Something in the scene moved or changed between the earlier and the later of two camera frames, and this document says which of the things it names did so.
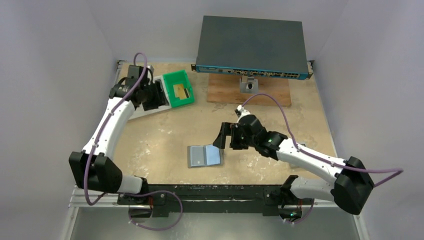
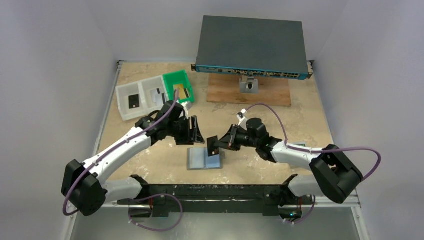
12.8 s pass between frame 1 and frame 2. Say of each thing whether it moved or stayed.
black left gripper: moved
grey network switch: stayed
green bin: stayed
